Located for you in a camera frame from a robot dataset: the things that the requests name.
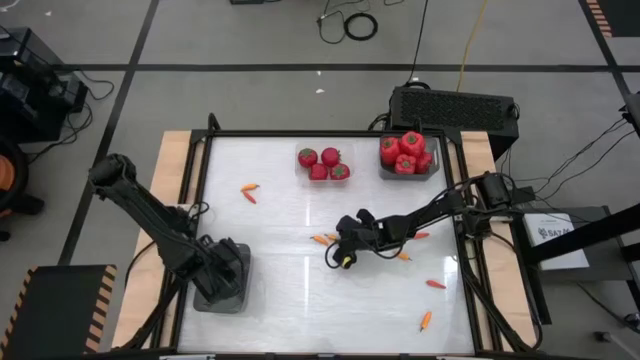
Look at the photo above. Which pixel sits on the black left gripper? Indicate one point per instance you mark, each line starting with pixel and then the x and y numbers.
pixel 222 272

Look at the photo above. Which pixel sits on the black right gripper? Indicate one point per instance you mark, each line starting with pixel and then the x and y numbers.
pixel 367 231

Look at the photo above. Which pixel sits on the red tomato green calyx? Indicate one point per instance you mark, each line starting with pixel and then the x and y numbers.
pixel 318 172
pixel 330 156
pixel 307 157
pixel 340 172

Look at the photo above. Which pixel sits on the red bell pepper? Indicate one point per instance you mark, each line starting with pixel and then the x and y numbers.
pixel 405 164
pixel 425 162
pixel 412 143
pixel 390 150

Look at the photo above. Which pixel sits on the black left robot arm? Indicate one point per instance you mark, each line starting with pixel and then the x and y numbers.
pixel 150 210

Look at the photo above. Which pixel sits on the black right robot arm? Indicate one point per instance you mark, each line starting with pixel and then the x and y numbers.
pixel 435 207

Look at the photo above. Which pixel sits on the grey plastic basket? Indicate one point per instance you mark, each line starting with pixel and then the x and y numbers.
pixel 237 300
pixel 435 170

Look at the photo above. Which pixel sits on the clear plastic basket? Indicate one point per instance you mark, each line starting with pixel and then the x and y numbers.
pixel 350 150

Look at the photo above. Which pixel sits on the light wooden side board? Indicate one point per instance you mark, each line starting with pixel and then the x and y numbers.
pixel 480 155
pixel 170 165

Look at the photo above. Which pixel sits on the black perforated computer case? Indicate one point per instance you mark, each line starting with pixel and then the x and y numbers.
pixel 450 110

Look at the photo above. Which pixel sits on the black power adapter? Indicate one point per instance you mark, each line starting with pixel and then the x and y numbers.
pixel 525 195

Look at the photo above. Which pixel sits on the black orange-striped platform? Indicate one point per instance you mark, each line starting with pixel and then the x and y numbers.
pixel 622 15
pixel 55 310

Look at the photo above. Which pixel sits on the white printed box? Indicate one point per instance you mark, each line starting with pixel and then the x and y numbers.
pixel 560 250

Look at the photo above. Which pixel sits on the black metal side stand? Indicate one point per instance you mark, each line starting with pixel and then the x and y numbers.
pixel 600 235

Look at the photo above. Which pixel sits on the orange black round object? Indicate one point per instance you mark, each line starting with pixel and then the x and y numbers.
pixel 6 172

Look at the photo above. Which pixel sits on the black equipment cart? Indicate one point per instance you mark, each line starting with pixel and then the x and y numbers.
pixel 30 100

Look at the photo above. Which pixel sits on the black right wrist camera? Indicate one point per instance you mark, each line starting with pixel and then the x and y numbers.
pixel 346 261

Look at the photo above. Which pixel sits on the black aluminium table frame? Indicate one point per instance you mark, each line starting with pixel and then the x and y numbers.
pixel 325 133

